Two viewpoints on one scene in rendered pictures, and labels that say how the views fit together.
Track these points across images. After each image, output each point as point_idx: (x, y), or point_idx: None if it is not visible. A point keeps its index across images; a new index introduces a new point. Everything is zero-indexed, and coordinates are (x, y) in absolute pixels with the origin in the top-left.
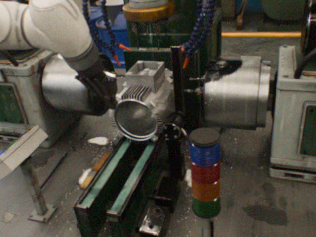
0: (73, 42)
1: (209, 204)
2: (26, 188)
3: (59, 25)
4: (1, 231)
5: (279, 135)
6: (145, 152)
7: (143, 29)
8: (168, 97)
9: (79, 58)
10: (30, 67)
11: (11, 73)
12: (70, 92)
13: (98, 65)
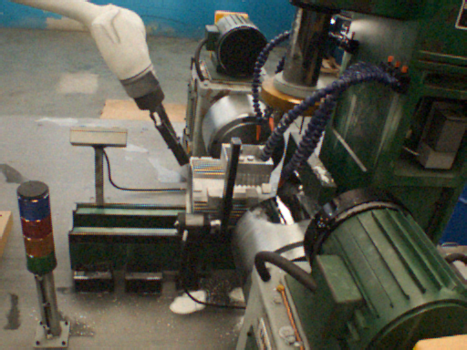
0: (109, 64)
1: (25, 253)
2: (126, 183)
3: (98, 43)
4: (74, 189)
5: (241, 336)
6: (175, 231)
7: (337, 127)
8: (236, 200)
9: (121, 83)
10: (207, 89)
11: (197, 86)
12: (207, 132)
13: (147, 103)
